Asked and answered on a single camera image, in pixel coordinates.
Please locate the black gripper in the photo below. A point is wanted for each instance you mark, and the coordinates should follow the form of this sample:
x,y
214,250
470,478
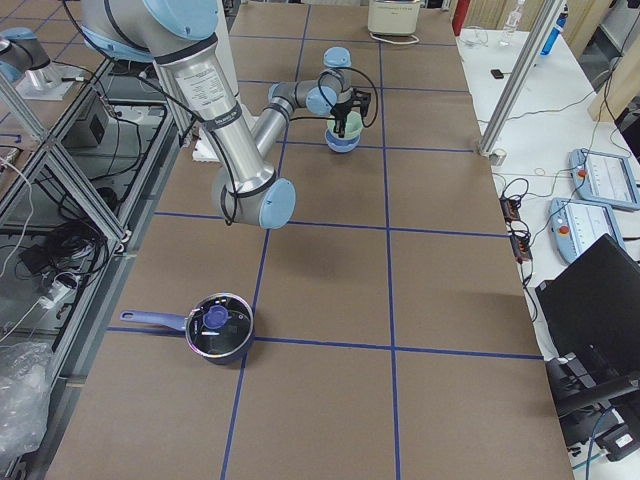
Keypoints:
x,y
343,109

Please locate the green bowl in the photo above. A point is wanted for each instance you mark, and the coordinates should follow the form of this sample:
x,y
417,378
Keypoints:
x,y
354,125

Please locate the blue bowl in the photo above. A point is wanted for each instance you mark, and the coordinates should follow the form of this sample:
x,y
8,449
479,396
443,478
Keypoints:
x,y
341,145

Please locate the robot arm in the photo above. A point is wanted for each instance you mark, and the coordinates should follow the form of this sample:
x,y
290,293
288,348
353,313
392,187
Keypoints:
x,y
180,39
22,55

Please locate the white chrome toaster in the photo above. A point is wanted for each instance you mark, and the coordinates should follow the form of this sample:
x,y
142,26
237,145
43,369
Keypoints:
x,y
393,17

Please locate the orange black adapter strip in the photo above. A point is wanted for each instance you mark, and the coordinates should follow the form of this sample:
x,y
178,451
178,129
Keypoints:
x,y
518,231

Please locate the dark blue lidded saucepan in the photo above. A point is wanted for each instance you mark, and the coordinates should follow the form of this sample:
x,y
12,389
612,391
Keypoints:
x,y
220,328

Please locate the blue water bottle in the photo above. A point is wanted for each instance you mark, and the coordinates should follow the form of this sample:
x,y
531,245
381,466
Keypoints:
x,y
556,31

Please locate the blue teach pendant near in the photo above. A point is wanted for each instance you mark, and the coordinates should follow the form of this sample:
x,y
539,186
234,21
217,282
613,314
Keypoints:
x,y
577,224

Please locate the blue teach pendant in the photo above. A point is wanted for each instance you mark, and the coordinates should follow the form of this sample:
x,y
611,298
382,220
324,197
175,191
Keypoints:
x,y
604,177
577,224

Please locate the blue teach pendant far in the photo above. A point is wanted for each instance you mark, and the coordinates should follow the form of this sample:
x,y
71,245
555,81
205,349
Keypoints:
x,y
604,177

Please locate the black laptop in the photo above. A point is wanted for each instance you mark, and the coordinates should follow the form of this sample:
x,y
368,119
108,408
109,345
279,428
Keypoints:
x,y
594,302

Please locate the clear plastic bag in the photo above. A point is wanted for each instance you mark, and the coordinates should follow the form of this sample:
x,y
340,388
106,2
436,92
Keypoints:
x,y
25,397

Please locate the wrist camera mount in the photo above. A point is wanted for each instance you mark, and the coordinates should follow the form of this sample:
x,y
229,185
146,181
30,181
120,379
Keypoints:
x,y
361,101

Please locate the aluminium frame post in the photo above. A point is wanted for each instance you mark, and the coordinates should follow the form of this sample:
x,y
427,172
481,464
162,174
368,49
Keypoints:
x,y
536,39

